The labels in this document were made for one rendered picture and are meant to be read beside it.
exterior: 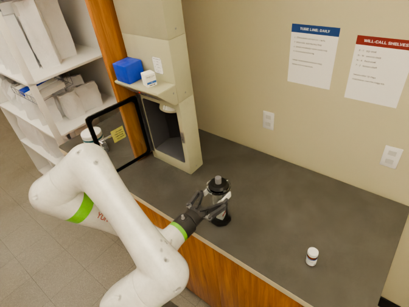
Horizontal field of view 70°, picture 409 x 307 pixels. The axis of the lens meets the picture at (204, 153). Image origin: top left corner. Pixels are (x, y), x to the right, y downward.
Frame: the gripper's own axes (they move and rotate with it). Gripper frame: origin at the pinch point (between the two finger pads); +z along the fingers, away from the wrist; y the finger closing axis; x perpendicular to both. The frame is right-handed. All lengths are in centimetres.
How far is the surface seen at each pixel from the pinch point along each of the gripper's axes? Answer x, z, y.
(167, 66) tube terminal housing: -47, 15, 37
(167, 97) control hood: -35.2, 8.4, 33.7
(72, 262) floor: 113, -48, 124
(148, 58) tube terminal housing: -49, 15, 50
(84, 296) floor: 113, -58, 90
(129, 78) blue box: -42, 5, 54
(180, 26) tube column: -63, 23, 34
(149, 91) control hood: -39, 4, 40
